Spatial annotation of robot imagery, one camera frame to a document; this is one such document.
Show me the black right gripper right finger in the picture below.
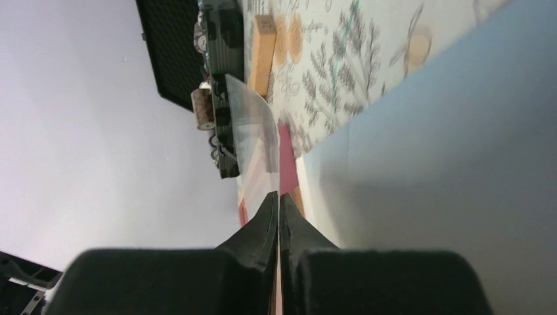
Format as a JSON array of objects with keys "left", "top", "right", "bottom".
[{"left": 279, "top": 194, "right": 492, "bottom": 314}]

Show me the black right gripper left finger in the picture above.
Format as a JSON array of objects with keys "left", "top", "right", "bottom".
[{"left": 46, "top": 192, "right": 279, "bottom": 315}]

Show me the light wooden picture frame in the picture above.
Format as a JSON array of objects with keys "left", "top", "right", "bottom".
[{"left": 236, "top": 123, "right": 305, "bottom": 227}]

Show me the clear acrylic frame sheet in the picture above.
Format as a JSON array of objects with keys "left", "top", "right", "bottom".
[{"left": 225, "top": 74, "right": 280, "bottom": 218}]

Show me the brown poker chip stack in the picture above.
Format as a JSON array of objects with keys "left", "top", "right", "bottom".
[{"left": 190, "top": 88, "right": 215, "bottom": 131}]

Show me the floral patterned table mat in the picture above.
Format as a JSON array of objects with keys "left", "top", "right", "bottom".
[{"left": 240, "top": 0, "right": 506, "bottom": 158}]

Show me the black poker chip case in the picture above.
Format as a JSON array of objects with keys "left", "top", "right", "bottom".
[{"left": 135, "top": 0, "right": 244, "bottom": 179}]

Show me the wooden block upright piece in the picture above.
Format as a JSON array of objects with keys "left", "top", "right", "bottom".
[{"left": 248, "top": 15, "right": 277, "bottom": 98}]

